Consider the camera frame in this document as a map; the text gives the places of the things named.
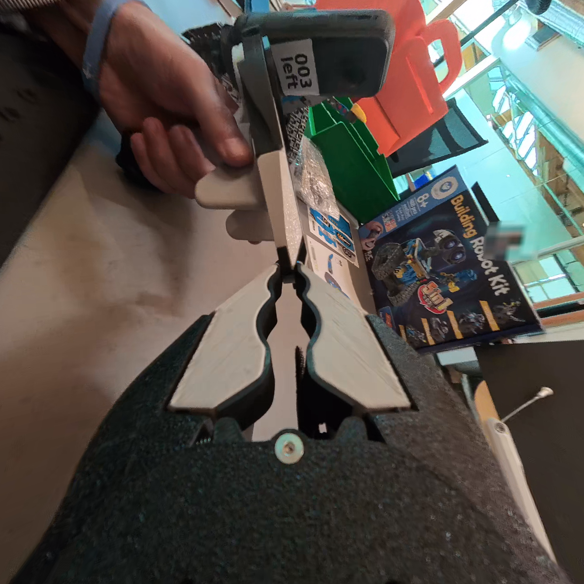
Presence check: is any dark blue toy set box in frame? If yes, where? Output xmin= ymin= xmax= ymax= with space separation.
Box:
xmin=357 ymin=165 xmax=544 ymax=353

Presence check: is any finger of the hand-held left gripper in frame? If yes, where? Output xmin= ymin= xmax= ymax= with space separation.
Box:
xmin=257 ymin=149 xmax=305 ymax=284

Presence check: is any person's left hand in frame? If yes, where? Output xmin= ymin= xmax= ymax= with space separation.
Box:
xmin=97 ymin=4 xmax=254 ymax=200

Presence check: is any black mesh chair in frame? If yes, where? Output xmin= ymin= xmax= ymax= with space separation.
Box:
xmin=387 ymin=97 xmax=490 ymax=179

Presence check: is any blue sticker sheet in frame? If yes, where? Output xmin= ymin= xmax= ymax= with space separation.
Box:
xmin=305 ymin=205 xmax=362 ymax=270

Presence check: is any white laptop stand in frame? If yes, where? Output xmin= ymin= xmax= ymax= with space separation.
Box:
xmin=474 ymin=385 xmax=557 ymax=568

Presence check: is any green storage bin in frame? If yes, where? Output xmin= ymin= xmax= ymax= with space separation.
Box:
xmin=302 ymin=97 xmax=401 ymax=225

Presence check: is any dark perforated panel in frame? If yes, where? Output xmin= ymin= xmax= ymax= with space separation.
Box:
xmin=0 ymin=27 xmax=102 ymax=263

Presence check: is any person's left forearm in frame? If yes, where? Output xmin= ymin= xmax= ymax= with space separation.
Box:
xmin=23 ymin=0 xmax=153 ymax=99

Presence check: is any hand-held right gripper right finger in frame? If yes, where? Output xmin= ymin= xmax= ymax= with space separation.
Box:
xmin=295 ymin=265 xmax=412 ymax=428

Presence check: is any clear plastic bag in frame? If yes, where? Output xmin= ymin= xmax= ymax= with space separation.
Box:
xmin=291 ymin=136 xmax=342 ymax=221

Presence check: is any grey desk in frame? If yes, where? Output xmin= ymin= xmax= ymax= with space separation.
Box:
xmin=0 ymin=107 xmax=379 ymax=584

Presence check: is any instruction booklet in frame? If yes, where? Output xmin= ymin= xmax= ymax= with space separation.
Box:
xmin=302 ymin=235 xmax=378 ymax=316

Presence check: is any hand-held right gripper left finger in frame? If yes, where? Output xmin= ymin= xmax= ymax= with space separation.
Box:
xmin=168 ymin=265 xmax=281 ymax=430

